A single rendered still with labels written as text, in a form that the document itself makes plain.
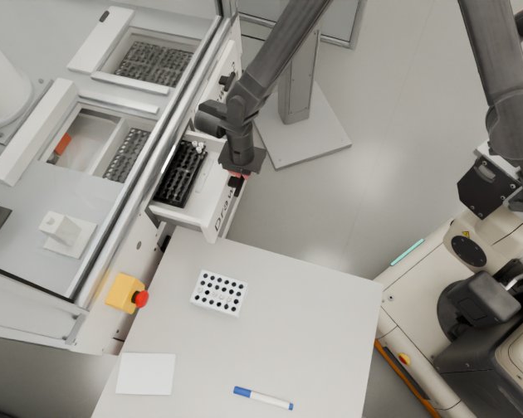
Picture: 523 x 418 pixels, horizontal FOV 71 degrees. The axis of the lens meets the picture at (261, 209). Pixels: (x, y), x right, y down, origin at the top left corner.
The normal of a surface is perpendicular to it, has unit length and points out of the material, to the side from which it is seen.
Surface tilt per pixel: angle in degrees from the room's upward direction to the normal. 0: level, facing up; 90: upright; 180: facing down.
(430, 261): 0
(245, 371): 0
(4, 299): 90
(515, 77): 49
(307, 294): 0
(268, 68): 55
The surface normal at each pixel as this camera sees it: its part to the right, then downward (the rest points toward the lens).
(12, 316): 0.95, 0.26
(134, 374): -0.03, -0.44
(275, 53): -0.38, 0.51
